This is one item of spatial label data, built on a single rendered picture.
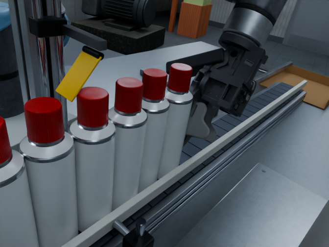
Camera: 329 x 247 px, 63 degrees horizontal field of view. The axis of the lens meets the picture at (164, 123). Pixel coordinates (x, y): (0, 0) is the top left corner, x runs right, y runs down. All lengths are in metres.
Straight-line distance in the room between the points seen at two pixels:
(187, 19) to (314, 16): 2.58
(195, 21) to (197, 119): 4.97
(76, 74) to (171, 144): 0.20
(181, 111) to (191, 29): 5.06
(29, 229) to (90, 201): 0.07
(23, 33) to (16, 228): 0.23
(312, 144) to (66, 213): 0.69
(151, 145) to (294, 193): 0.30
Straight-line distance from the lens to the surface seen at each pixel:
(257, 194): 0.52
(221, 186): 0.59
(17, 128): 0.68
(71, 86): 0.29
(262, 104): 0.87
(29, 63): 0.40
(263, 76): 0.85
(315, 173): 0.74
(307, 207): 0.55
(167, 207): 0.46
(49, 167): 0.28
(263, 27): 0.48
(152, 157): 0.41
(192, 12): 5.41
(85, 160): 0.31
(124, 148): 0.34
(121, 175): 0.37
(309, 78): 1.43
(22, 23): 0.39
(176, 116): 0.41
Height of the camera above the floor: 1.21
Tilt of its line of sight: 31 degrees down
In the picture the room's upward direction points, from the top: 9 degrees clockwise
